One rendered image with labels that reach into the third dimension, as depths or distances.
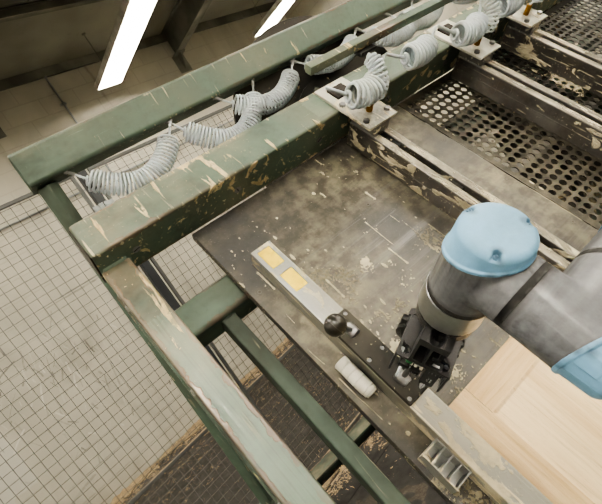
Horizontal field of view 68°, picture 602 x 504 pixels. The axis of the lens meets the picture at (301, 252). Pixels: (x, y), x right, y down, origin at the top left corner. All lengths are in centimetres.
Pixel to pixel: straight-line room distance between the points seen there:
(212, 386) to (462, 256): 50
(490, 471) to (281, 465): 32
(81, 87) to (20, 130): 89
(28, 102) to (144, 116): 457
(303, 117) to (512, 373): 71
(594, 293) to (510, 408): 47
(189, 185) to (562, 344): 76
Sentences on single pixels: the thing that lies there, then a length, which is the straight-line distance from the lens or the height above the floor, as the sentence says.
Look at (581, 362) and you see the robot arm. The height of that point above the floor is 150.
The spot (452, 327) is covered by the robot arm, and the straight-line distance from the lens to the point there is 52.
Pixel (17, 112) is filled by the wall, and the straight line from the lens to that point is 591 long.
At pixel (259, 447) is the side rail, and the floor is 143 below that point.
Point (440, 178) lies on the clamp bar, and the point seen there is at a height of 158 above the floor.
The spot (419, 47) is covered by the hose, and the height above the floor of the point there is 185.
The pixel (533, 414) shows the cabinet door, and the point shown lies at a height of 120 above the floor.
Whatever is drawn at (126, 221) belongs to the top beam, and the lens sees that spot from 95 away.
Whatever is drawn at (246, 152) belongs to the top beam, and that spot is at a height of 186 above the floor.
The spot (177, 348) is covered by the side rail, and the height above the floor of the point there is 161.
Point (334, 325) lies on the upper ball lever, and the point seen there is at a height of 153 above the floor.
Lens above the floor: 175
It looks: 8 degrees down
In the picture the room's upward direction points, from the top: 33 degrees counter-clockwise
